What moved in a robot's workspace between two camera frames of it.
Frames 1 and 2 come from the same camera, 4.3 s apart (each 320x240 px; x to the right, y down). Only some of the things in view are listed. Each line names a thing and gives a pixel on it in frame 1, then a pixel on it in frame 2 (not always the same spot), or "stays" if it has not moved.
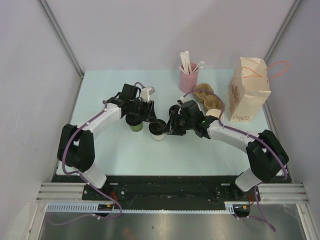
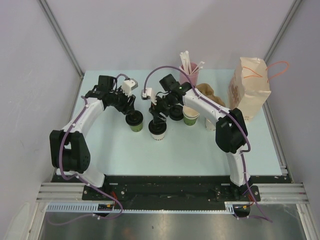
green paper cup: (137, 128) stays
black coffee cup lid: (133, 119) stays
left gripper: (149, 115) → (124, 108)
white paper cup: (158, 138) stays
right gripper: (172, 128) → (158, 118)
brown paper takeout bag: (248, 89) stays
